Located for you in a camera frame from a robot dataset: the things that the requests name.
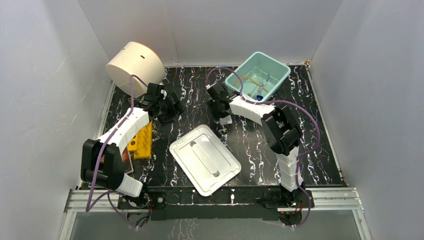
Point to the white paper packet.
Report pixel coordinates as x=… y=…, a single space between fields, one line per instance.
x=226 y=120

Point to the white bin lid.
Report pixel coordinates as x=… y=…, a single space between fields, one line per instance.
x=205 y=160

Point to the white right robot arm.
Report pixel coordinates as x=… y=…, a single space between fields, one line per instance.
x=281 y=131

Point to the teal plastic bin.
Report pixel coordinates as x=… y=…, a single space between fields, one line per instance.
x=258 y=66

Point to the dark book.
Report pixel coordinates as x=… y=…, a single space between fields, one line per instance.
x=127 y=161

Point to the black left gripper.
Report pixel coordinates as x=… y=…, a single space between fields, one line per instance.
x=174 y=104

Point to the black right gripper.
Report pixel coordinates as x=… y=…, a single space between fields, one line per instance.
x=211 y=106

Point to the tan rubber tube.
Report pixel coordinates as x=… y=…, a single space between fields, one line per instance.
x=249 y=80

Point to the yellow test tube rack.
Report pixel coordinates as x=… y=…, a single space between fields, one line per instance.
x=141 y=144

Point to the cream cylindrical drum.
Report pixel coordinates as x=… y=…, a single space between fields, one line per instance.
x=135 y=65

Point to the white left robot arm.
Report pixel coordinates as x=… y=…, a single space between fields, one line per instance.
x=101 y=162

